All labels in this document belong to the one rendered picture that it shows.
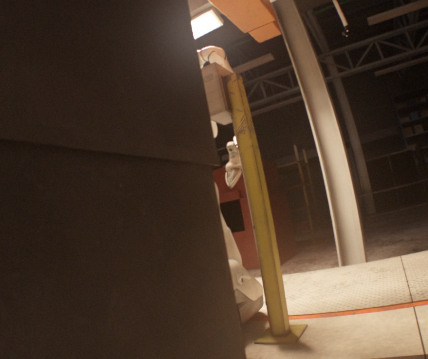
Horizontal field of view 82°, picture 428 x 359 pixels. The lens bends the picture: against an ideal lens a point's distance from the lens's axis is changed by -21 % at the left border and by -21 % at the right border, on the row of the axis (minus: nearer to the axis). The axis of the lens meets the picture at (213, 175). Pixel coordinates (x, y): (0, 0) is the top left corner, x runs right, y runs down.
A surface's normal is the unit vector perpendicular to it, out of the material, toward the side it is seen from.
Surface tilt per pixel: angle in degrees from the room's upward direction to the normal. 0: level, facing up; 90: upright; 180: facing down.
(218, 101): 90
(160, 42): 90
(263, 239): 90
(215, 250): 90
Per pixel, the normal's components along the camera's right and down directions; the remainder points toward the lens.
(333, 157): -0.53, -0.04
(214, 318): 0.83, -0.23
